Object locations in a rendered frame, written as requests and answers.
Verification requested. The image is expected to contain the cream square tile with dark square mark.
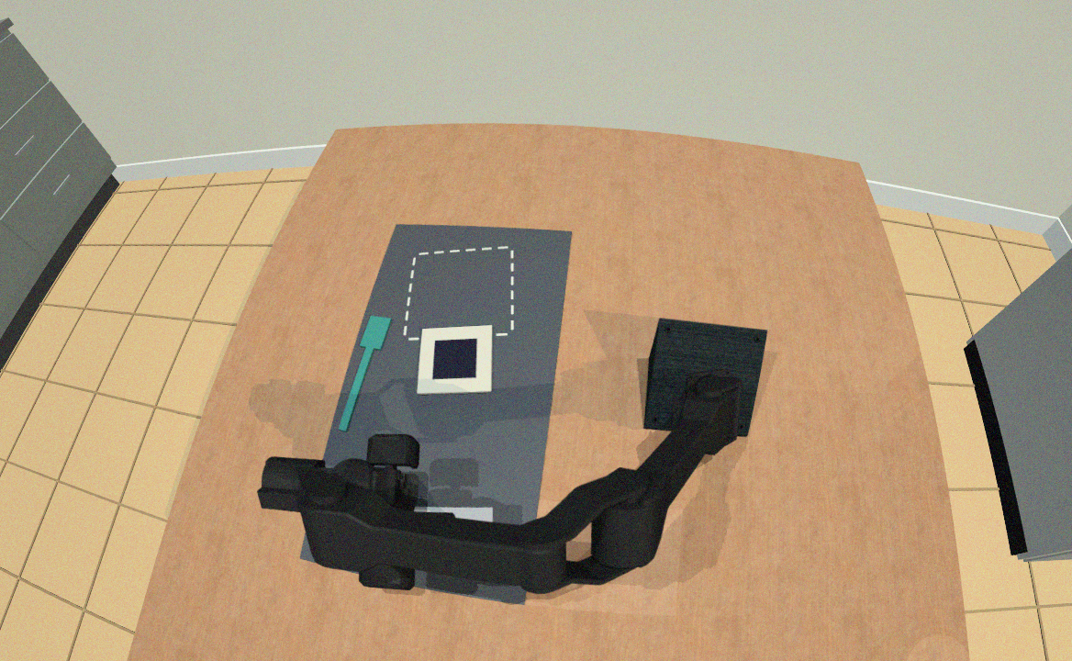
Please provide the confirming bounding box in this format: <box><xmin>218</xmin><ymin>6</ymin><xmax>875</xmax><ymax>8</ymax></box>
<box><xmin>417</xmin><ymin>325</ymin><xmax>492</xmax><ymax>395</ymax></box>

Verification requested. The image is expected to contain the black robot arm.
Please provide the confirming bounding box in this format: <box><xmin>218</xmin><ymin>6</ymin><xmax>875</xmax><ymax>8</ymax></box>
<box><xmin>257</xmin><ymin>369</ymin><xmax>742</xmax><ymax>594</ymax></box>

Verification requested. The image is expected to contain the teal flat spatula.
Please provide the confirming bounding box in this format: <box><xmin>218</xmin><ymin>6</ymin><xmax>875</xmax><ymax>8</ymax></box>
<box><xmin>339</xmin><ymin>316</ymin><xmax>392</xmax><ymax>432</ymax></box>

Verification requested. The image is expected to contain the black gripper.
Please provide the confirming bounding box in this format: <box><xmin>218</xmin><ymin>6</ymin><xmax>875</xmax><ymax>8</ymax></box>
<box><xmin>359</xmin><ymin>433</ymin><xmax>419</xmax><ymax>590</ymax></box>

